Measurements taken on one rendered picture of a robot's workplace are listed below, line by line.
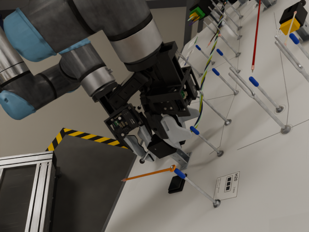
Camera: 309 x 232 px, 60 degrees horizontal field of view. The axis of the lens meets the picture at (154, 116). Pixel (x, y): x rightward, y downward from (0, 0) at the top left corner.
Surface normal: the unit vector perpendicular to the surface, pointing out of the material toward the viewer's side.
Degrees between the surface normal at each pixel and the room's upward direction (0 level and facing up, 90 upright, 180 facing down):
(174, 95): 94
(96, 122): 0
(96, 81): 50
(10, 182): 0
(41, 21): 59
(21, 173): 0
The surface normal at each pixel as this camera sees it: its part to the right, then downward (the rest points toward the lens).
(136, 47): 0.10, 0.58
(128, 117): 0.02, 0.06
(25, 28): -0.11, 0.22
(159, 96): -0.34, 0.70
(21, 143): 0.00, -0.73
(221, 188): -0.72, -0.62
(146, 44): 0.37, 0.44
